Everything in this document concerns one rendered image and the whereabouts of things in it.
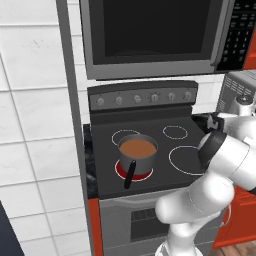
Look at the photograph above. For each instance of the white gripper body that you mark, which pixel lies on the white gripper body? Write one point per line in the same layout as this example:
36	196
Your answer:
217	122

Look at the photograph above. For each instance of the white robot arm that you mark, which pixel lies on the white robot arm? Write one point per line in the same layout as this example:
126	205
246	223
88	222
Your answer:
206	200

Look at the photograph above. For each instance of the brown hot chocolate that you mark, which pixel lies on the brown hot chocolate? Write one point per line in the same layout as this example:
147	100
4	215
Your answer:
137	148

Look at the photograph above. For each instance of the grey stove knob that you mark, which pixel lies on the grey stove knob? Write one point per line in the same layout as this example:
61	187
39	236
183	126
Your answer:
171	97
100	102
187	96
154	98
119	100
137	99

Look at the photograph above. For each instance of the grey appliance with print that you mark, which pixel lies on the grey appliance with print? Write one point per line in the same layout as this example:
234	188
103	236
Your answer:
237	86

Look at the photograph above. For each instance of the dark grey stove with hob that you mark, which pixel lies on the dark grey stove with hob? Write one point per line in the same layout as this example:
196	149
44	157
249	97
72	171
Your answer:
160	113

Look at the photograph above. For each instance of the grey microwave oven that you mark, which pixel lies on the grey microwave oven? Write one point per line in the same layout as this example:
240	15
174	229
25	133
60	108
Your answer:
153	71

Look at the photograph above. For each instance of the red base cupboard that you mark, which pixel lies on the red base cupboard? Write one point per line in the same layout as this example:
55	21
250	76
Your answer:
243	216

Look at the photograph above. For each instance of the grey microwave door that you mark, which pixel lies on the grey microwave door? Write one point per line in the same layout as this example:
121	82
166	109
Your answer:
156	33

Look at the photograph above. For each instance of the grey oven door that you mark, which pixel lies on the grey oven door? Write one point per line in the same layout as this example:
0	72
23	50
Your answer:
116	226

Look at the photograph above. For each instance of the tall grey side panel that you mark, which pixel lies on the tall grey side panel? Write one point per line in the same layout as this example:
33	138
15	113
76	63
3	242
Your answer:
71	100

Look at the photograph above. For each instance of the red narrow cupboard panel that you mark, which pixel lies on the red narrow cupboard panel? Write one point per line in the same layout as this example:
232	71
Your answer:
95	226

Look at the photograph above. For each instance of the dark blue panel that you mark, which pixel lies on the dark blue panel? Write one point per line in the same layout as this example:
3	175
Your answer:
8	233

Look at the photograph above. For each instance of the red wall cupboard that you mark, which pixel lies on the red wall cupboard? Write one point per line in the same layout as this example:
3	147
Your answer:
250	53

